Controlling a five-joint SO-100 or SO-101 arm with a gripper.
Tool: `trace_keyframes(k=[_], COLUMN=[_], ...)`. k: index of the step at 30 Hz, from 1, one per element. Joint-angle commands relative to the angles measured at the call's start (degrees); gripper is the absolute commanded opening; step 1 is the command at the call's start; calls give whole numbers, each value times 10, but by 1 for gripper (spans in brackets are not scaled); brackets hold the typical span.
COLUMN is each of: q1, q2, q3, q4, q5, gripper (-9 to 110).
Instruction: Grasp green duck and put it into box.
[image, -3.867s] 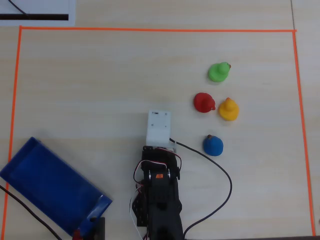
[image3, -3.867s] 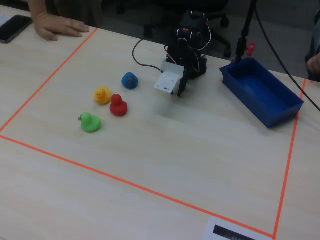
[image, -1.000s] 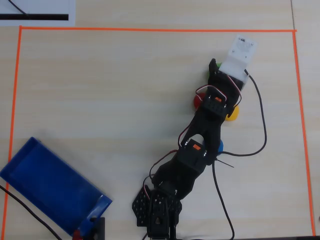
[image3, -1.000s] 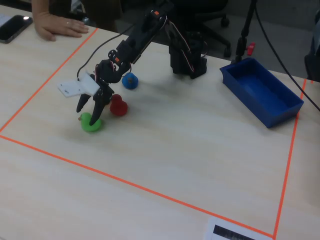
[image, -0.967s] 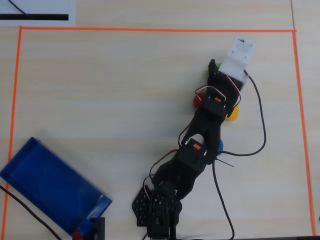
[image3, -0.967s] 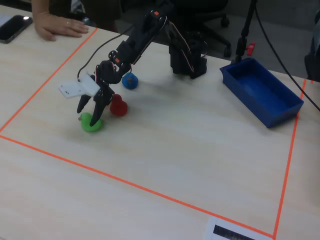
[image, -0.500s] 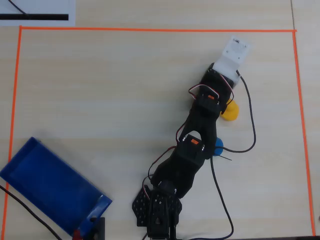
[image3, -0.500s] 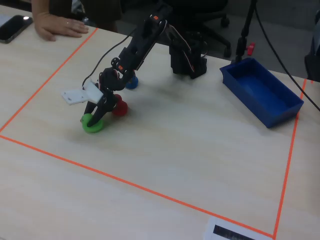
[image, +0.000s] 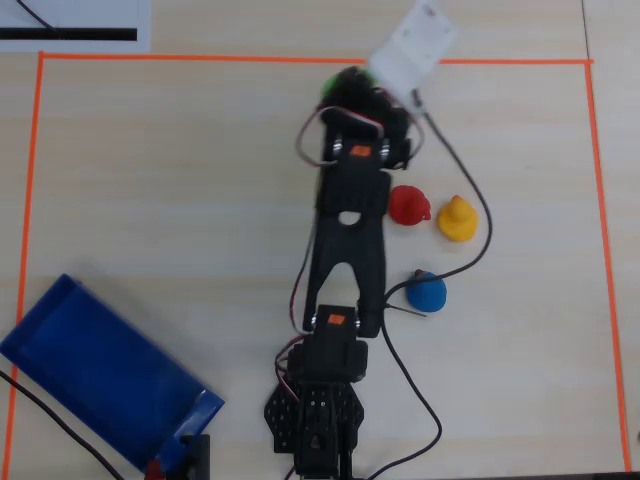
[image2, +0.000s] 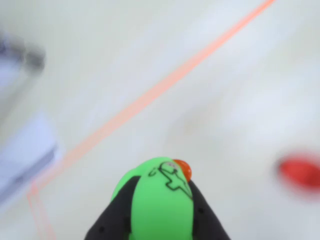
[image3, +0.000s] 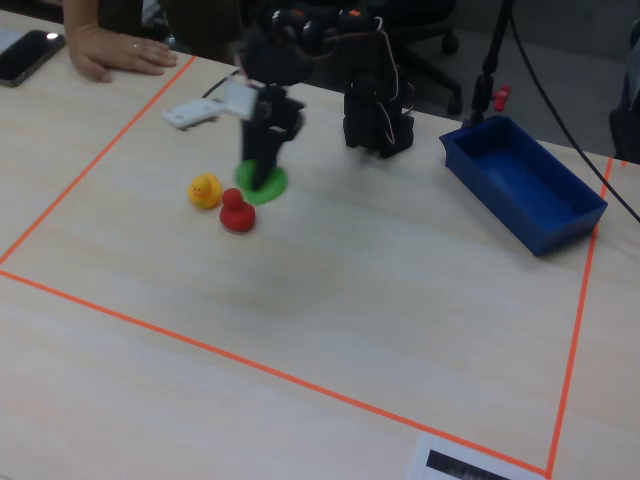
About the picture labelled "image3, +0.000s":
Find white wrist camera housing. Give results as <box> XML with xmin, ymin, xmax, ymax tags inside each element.
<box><xmin>160</xmin><ymin>79</ymin><xmax>262</xmax><ymax>133</ymax></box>

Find black stand cable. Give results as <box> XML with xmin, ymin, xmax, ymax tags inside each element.
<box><xmin>508</xmin><ymin>0</ymin><xmax>640</xmax><ymax>224</ymax></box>

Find black smartphone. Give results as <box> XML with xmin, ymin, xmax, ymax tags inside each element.
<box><xmin>0</xmin><ymin>29</ymin><xmax>67</xmax><ymax>89</ymax></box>

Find black office chair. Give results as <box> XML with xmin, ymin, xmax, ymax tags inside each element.
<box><xmin>389</xmin><ymin>0</ymin><xmax>465</xmax><ymax>117</ymax></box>

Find black camera stand pole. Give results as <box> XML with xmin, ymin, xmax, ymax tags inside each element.
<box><xmin>462</xmin><ymin>0</ymin><xmax>515</xmax><ymax>130</ymax></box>

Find orange tape strip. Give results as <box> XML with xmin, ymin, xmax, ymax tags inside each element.
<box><xmin>0</xmin><ymin>269</ymin><xmax>550</xmax><ymax>476</ymax></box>
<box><xmin>544</xmin><ymin>156</ymin><xmax>615</xmax><ymax>479</ymax></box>
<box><xmin>0</xmin><ymin>54</ymin><xmax>197</xmax><ymax>266</ymax></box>

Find person's bare hand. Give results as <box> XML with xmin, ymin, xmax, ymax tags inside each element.
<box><xmin>67</xmin><ymin>21</ymin><xmax>179</xmax><ymax>84</ymax></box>

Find green rubber duck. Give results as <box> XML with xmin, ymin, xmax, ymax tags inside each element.
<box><xmin>234</xmin><ymin>159</ymin><xmax>290</xmax><ymax>205</ymax></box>

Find white paper label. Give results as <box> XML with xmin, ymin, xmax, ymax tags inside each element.
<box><xmin>407</xmin><ymin>433</ymin><xmax>549</xmax><ymax>480</ymax></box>

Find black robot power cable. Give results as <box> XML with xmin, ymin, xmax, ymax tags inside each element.
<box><xmin>201</xmin><ymin>72</ymin><xmax>242</xmax><ymax>100</ymax></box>

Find yellow rubber duck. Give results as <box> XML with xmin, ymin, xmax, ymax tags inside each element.
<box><xmin>187</xmin><ymin>172</ymin><xmax>224</xmax><ymax>211</ymax></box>

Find person's forearm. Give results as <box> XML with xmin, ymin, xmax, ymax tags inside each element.
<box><xmin>62</xmin><ymin>0</ymin><xmax>101</xmax><ymax>31</ymax></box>

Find red rubber duck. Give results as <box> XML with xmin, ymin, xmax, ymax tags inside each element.
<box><xmin>218</xmin><ymin>187</ymin><xmax>257</xmax><ymax>234</ymax></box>

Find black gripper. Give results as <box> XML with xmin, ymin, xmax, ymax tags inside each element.
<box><xmin>241</xmin><ymin>29</ymin><xmax>314</xmax><ymax>194</ymax></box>

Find blue plastic box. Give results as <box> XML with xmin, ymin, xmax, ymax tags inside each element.
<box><xmin>438</xmin><ymin>114</ymin><xmax>610</xmax><ymax>258</ymax></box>

